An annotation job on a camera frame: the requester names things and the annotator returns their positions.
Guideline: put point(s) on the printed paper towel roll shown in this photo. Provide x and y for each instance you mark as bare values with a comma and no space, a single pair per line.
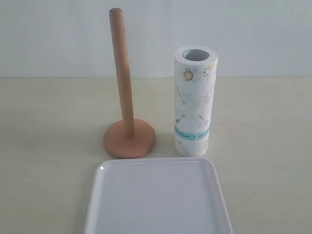
195,70

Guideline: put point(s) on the wooden paper towel holder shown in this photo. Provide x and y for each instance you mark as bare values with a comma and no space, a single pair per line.
129,137

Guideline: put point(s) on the white plastic tray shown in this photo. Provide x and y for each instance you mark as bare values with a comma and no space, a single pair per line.
165,195

